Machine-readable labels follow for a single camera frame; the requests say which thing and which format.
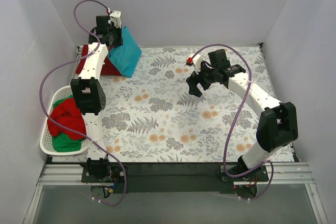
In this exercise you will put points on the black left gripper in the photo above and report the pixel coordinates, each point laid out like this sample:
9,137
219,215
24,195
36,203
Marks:
115,38

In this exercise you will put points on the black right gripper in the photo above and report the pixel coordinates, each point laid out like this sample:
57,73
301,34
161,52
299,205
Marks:
199,81

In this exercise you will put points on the teal t shirt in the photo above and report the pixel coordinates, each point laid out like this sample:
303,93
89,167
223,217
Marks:
125,57

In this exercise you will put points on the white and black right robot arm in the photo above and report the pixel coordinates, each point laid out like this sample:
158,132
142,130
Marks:
277,126

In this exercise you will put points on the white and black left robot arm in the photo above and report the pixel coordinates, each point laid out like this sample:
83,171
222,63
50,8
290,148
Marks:
90,98

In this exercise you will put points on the folded red t shirt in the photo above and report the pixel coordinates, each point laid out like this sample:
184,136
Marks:
108,69

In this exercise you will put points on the floral patterned table mat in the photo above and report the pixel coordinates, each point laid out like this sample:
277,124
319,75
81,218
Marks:
151,117

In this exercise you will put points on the crumpled red t shirt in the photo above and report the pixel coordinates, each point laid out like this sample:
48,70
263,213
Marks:
67,114

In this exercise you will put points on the crumpled green t shirt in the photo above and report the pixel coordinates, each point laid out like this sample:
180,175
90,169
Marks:
62,143

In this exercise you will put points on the white plastic laundry basket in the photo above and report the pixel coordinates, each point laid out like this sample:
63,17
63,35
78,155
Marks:
46,138

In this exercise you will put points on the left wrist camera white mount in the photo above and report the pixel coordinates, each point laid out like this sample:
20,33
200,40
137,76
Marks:
115,17

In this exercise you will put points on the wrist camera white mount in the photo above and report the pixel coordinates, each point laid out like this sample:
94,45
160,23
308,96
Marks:
195,61
115,17

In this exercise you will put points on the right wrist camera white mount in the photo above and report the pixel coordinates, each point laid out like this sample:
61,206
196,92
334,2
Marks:
195,61

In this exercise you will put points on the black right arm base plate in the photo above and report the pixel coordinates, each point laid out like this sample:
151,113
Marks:
258,175

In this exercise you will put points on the aluminium frame rail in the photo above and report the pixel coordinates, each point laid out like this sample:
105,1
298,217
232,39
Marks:
177,193

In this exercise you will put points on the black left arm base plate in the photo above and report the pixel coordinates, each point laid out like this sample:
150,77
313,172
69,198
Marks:
102,171

